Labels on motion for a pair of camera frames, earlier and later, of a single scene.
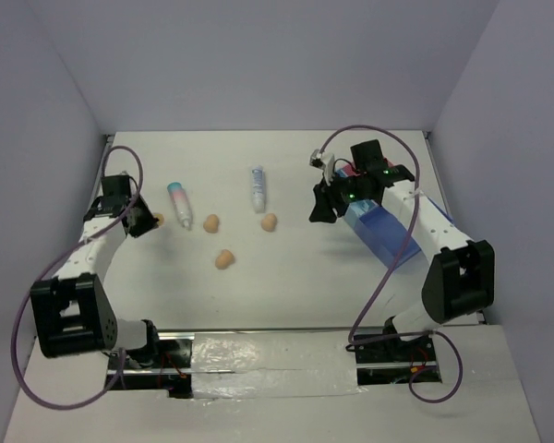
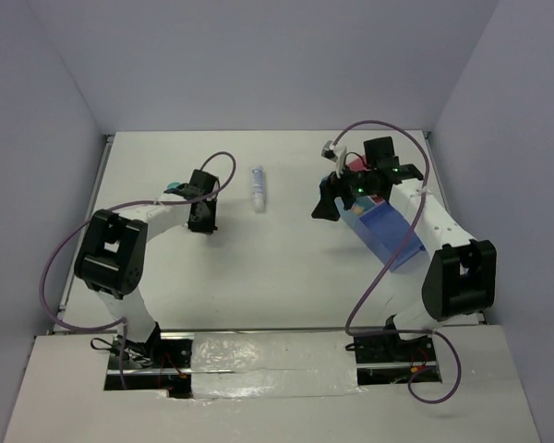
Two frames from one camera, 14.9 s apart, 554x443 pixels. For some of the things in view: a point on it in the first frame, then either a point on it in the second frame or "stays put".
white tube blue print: (258, 188) stays put
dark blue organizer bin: (386, 236) stays put
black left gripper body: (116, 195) -> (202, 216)
